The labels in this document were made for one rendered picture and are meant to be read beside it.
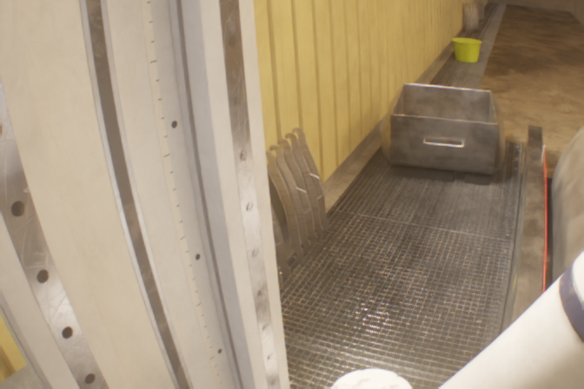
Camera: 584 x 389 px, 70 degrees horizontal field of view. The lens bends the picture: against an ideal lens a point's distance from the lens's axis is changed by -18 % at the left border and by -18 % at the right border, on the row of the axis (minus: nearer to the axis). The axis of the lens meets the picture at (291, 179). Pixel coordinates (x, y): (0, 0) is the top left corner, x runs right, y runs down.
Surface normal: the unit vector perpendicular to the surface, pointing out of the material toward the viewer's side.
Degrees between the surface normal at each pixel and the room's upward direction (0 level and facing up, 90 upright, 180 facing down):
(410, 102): 90
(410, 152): 90
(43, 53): 90
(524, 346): 65
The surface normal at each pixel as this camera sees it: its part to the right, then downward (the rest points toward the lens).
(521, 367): -0.92, -0.22
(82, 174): 0.82, 0.21
